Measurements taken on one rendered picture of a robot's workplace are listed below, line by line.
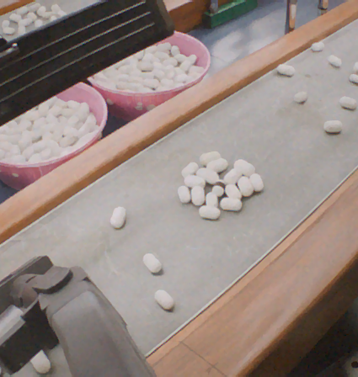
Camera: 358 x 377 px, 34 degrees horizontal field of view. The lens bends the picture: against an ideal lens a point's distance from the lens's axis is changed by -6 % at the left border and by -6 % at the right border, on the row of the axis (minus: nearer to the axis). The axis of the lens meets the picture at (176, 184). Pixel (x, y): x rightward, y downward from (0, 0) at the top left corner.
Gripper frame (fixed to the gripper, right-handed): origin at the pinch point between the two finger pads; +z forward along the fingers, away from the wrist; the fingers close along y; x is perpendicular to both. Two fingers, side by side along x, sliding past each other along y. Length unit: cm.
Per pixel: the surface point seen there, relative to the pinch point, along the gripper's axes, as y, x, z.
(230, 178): -39.0, 4.4, -4.9
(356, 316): -86, 72, 33
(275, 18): -105, -14, 30
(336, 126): -64, 8, -9
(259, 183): -41.4, 7.1, -7.9
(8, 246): -5.6, -4.3, 8.0
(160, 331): -11.5, 13.5, -12.6
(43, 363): 3.6, 8.0, -9.5
